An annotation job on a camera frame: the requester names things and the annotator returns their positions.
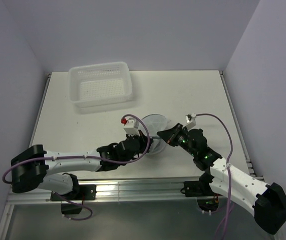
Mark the aluminium rail frame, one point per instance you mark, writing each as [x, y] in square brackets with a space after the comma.
[65, 128]

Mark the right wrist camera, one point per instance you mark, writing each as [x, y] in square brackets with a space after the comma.
[190, 121]

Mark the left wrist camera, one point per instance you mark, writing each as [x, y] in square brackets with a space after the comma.
[130, 126]

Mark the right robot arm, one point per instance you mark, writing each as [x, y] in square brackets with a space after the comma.
[265, 202]

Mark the white plastic basket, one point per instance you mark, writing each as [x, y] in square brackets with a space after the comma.
[99, 84]

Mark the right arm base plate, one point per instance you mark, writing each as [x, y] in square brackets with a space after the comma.
[198, 188]

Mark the white mesh laundry bag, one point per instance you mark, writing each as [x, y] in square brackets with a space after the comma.
[155, 123]

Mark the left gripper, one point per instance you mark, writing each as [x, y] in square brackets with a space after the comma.
[144, 140]

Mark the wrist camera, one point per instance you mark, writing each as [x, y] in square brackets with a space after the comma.
[130, 126]
[190, 121]

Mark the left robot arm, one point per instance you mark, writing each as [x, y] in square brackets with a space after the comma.
[37, 168]

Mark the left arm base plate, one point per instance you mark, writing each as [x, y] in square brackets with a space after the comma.
[83, 192]

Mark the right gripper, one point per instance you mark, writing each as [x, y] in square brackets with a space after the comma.
[170, 135]

